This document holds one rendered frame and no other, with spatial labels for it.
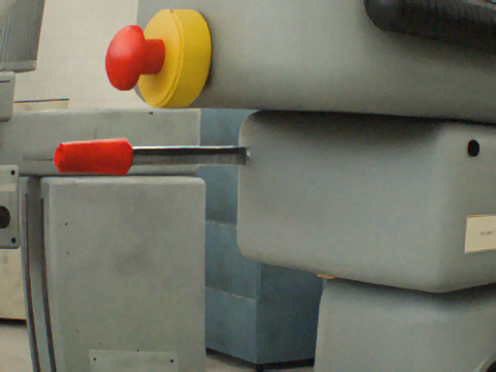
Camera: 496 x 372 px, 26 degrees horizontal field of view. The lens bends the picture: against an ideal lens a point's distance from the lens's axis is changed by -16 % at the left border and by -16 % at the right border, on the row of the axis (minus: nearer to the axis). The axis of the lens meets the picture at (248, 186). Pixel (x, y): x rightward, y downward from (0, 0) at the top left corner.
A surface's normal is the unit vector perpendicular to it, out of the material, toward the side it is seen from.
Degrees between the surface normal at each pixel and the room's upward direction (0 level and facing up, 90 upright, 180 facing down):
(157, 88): 90
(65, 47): 90
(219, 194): 90
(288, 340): 90
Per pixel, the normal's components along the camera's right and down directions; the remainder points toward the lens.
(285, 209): -0.87, 0.00
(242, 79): -0.78, 0.46
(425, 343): -0.53, 0.04
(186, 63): 0.48, 0.25
